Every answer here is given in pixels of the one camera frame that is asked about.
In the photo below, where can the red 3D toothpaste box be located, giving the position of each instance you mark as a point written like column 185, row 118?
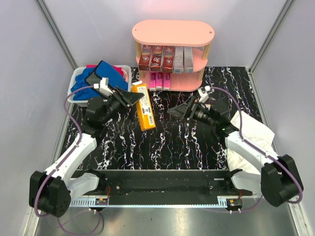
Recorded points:
column 156, row 58
column 168, row 59
column 145, row 58

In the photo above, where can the orange barcode toothpaste box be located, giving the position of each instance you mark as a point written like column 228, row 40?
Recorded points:
column 144, row 108

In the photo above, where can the pink cloth in basket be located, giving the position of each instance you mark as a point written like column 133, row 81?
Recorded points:
column 123, row 70

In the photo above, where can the pink BeYou box back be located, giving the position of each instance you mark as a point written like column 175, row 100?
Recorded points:
column 152, row 81

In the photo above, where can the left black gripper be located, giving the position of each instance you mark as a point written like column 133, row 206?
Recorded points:
column 126, row 99

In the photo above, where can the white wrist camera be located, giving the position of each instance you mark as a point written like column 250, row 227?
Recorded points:
column 203, row 94
column 104, row 86

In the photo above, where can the silver grey toothpaste box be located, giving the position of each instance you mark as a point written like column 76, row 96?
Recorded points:
column 188, row 59

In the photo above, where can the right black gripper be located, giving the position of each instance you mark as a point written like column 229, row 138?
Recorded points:
column 186, row 110

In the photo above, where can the pink BeYou box front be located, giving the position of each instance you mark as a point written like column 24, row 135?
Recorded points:
column 166, row 81

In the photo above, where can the grey Protefix toothpaste box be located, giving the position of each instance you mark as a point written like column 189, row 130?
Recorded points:
column 178, row 65

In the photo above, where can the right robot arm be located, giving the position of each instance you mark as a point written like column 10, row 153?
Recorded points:
column 278, row 180

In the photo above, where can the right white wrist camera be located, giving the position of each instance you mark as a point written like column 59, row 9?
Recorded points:
column 203, row 94

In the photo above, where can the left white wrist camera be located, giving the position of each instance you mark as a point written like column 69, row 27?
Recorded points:
column 104, row 86

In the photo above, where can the white crumpled cloth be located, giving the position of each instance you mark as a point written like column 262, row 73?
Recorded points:
column 256, row 132

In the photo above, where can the blue cloth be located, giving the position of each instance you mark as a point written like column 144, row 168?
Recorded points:
column 85, row 94

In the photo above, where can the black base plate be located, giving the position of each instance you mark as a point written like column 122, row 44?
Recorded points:
column 205, row 182

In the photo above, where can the pink beyou box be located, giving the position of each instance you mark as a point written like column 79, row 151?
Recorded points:
column 152, row 81
column 159, row 81
column 166, row 81

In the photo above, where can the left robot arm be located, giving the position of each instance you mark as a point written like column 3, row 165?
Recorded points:
column 52, row 190

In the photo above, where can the grey black-trimmed cloth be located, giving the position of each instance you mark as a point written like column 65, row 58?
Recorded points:
column 105, row 70

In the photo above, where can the pink three-tier shelf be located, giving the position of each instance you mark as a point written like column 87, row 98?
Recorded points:
column 196, row 34

